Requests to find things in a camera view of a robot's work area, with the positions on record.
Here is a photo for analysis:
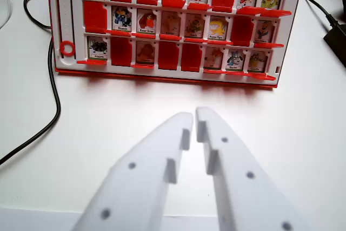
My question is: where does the long black cable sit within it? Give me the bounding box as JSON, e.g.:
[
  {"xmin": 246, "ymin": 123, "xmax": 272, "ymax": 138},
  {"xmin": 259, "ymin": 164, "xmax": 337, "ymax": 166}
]
[{"xmin": 0, "ymin": 0, "xmax": 62, "ymax": 166}]

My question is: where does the thin white wire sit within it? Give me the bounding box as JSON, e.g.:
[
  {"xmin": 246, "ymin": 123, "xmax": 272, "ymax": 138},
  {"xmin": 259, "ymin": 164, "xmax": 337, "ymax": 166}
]
[{"xmin": 0, "ymin": 0, "xmax": 13, "ymax": 29}]

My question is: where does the red and white game board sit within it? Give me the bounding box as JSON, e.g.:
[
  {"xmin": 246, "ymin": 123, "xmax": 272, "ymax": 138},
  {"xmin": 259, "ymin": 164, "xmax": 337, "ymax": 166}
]
[{"xmin": 45, "ymin": 0, "xmax": 305, "ymax": 90}]

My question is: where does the black cable with plug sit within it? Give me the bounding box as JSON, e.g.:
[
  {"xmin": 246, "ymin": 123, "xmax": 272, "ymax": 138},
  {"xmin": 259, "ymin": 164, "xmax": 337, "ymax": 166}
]
[{"xmin": 300, "ymin": 0, "xmax": 340, "ymax": 28}]

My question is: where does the black box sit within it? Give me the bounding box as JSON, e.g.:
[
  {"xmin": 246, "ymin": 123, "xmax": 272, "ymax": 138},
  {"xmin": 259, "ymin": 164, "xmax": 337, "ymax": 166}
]
[{"xmin": 323, "ymin": 23, "xmax": 346, "ymax": 69}]

